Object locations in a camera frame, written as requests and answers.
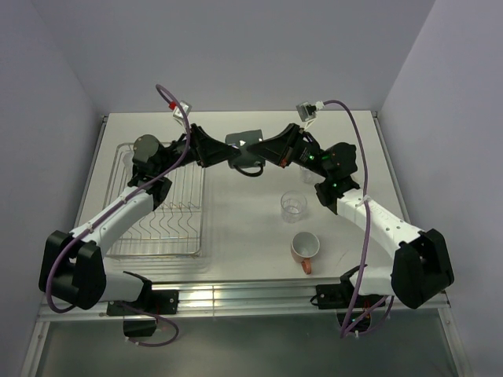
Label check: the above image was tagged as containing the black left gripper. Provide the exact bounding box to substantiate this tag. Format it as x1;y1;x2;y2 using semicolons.
157;124;241;175

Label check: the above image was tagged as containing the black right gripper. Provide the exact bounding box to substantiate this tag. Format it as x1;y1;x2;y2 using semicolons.
245;123;331;180

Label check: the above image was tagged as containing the dark green ceramic mug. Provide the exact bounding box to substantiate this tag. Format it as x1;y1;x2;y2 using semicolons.
225;130;266;178

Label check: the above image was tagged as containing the clear round glass cup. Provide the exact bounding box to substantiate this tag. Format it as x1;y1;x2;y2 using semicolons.
280;191;307;223

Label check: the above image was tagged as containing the clear faceted glass tumbler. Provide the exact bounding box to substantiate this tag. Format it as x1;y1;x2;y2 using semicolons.
123;151;134;170

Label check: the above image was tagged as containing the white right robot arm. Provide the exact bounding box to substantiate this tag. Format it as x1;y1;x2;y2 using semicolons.
247;123;454;309

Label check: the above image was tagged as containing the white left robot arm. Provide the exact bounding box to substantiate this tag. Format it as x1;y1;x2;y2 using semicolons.
39;124;240;313

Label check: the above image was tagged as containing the small clear glass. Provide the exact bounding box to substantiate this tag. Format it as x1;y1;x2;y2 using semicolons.
299;167;318;185

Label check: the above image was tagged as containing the pink mug white interior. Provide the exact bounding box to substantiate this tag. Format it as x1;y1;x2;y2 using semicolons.
290;232;321;275

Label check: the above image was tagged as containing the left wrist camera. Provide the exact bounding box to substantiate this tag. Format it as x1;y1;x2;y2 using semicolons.
168;101;194;123

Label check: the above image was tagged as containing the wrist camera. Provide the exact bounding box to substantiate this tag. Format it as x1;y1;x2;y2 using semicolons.
168;101;194;123
296;101;318;123

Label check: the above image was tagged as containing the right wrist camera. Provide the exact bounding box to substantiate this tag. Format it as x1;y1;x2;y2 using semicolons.
296;101;318;123

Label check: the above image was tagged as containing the wire dish rack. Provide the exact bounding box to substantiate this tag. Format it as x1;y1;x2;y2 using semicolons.
107;163;204;259

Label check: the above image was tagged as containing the aluminium rail frame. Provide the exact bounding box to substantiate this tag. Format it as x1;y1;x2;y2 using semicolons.
37;112;464;377

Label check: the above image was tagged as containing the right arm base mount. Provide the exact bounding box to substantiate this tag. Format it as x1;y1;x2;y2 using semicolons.
310;283;383;325

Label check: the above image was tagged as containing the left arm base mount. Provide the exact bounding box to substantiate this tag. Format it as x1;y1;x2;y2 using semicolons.
106;289;179;342

